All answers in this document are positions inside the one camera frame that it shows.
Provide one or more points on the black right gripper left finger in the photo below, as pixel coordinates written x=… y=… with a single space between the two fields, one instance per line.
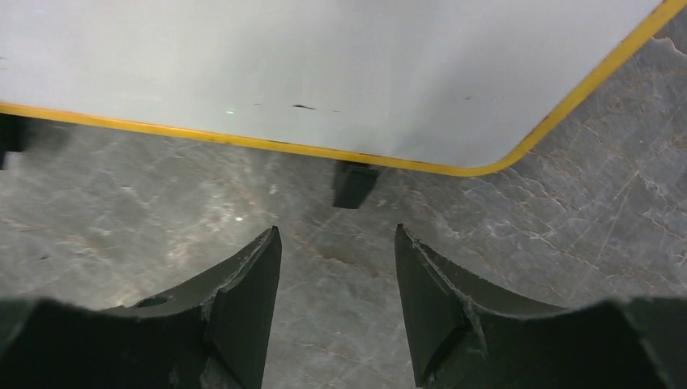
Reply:
x=211 y=331

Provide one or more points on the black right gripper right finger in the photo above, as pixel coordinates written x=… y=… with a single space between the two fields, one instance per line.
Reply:
x=466 y=332

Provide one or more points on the yellow framed whiteboard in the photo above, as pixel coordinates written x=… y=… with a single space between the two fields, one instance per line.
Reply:
x=462 y=88

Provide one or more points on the black whiteboard stand foot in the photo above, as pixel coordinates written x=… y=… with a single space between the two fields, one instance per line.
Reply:
x=15 y=135
x=352 y=183

